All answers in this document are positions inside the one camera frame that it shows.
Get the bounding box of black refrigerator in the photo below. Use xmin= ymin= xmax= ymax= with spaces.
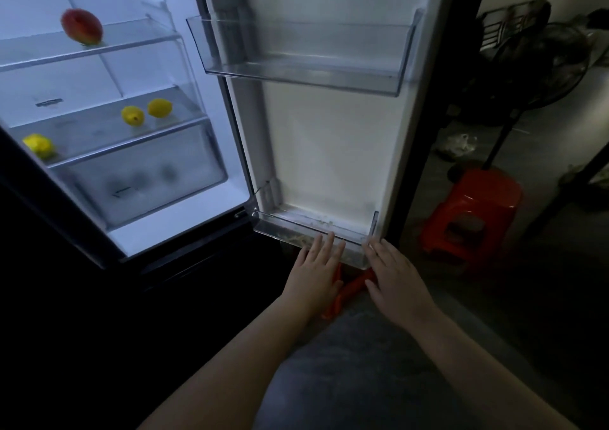
xmin=0 ymin=0 xmax=494 ymax=430

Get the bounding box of red plastic stool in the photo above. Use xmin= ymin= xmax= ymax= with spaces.
xmin=418 ymin=167 xmax=524 ymax=273

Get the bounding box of person's left hand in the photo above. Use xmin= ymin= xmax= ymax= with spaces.
xmin=280 ymin=232 xmax=347 ymax=319

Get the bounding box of red mango fruit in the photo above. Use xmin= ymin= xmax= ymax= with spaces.
xmin=60 ymin=8 xmax=104 ymax=47

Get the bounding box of person's right hand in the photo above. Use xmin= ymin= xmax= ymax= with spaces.
xmin=362 ymin=238 xmax=439 ymax=334

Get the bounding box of black wire rack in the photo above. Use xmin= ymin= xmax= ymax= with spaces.
xmin=478 ymin=0 xmax=553 ymax=52

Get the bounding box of deep clear door bin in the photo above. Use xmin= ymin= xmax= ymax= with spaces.
xmin=186 ymin=8 xmax=424 ymax=97

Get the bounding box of person's right forearm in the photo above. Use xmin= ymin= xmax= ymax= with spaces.
xmin=409 ymin=308 xmax=579 ymax=430

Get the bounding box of person's left forearm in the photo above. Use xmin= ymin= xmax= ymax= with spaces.
xmin=138 ymin=296 xmax=310 ymax=430

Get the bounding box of white crumpled bag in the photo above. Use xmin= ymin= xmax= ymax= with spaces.
xmin=435 ymin=132 xmax=479 ymax=159

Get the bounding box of clear crisper drawer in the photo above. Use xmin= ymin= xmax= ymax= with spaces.
xmin=49 ymin=122 xmax=229 ymax=231

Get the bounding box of black standing fan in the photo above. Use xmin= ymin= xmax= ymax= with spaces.
xmin=449 ymin=0 xmax=591 ymax=183

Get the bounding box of shallow clear door bin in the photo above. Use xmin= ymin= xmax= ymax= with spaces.
xmin=251 ymin=179 xmax=380 ymax=270

